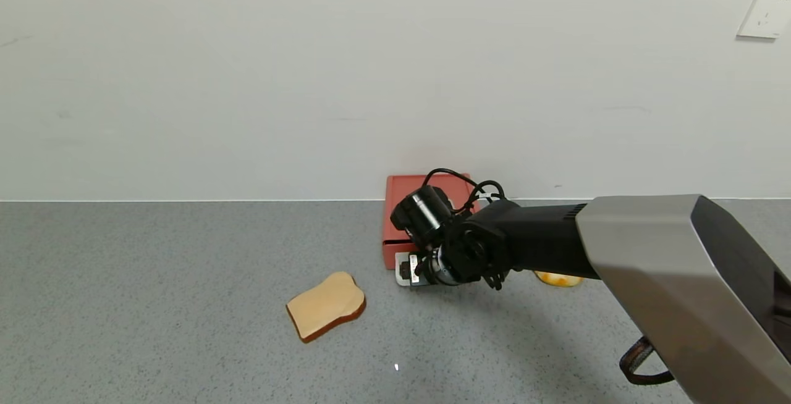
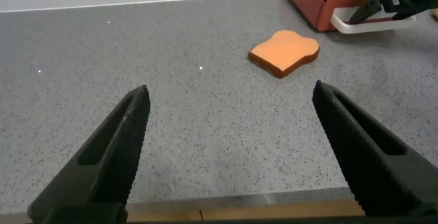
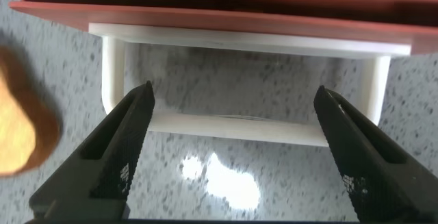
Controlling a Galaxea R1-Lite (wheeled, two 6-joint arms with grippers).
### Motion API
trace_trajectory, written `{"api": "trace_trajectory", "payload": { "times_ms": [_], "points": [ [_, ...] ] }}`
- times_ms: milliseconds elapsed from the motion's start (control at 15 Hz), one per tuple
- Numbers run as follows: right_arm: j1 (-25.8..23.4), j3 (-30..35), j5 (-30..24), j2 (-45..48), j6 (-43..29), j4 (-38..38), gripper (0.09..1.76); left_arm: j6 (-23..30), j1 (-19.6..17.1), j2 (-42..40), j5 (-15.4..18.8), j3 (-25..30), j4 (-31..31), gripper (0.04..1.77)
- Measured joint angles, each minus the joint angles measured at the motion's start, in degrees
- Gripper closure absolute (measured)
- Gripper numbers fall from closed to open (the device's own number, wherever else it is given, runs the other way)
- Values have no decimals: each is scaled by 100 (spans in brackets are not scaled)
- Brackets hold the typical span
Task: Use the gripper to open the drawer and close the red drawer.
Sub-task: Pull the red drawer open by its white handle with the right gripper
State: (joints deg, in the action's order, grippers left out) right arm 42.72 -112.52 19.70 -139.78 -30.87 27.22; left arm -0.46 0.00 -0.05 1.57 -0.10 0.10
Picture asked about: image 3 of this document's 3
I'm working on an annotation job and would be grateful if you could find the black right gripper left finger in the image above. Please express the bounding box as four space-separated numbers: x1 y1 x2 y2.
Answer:
29 80 156 223

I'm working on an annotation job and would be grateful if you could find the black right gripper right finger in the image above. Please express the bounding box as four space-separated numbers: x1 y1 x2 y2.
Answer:
313 84 438 223

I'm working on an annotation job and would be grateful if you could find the red drawer with white handle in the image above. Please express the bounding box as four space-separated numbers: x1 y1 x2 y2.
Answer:
8 0 438 148

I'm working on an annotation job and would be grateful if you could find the toast slice with brown crust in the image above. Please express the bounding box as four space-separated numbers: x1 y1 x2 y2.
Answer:
0 44 62 179

